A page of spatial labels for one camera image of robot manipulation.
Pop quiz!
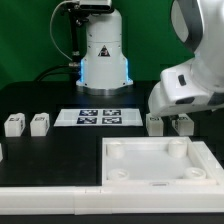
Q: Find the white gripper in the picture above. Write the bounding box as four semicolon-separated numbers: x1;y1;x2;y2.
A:
148;82;224;117

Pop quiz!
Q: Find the white square tabletop tray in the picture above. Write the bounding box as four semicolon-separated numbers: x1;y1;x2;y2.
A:
102;137;222;186

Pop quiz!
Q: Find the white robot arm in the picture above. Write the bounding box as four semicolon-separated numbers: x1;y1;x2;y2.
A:
72;0;224;117

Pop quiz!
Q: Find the white marker tag sheet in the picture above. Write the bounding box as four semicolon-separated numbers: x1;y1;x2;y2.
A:
54;108;143;127

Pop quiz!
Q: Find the white L-shaped obstacle fence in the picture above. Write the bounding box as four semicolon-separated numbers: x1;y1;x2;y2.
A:
0;139;224;215

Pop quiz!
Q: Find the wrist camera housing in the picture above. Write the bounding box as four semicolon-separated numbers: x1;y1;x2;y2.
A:
161;59;211;105

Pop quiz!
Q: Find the black cable bundle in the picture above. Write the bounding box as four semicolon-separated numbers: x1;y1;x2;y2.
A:
34;65;81;82

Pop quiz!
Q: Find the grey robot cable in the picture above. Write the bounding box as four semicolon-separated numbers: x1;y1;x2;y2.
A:
49;0;77;63

